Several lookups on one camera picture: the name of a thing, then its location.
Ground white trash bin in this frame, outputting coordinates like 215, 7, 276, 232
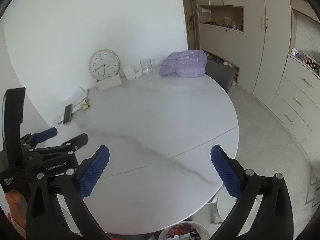
158, 221, 210, 240

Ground left hand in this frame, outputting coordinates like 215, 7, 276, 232
5, 190, 26, 239

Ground black smartphone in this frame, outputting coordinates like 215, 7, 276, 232
63, 104, 73, 125

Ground white round stool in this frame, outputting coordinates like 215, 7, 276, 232
209, 185, 237, 225

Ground white paper sheets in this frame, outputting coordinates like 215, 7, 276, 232
57, 87, 87, 117

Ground white card box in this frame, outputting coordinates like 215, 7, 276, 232
95, 75, 122, 92

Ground white mug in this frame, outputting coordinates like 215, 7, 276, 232
122, 66, 136, 81

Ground clear glass cup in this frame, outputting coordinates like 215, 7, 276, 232
140, 58, 153, 75

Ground cream drawer cabinet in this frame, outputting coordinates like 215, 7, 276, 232
272, 55, 319, 143

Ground purple backpack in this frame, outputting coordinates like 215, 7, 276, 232
159, 50, 208, 77

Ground dark grey chair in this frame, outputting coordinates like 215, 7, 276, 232
206, 60, 234, 93

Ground round wall clock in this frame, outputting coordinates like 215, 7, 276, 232
89, 49, 120, 81

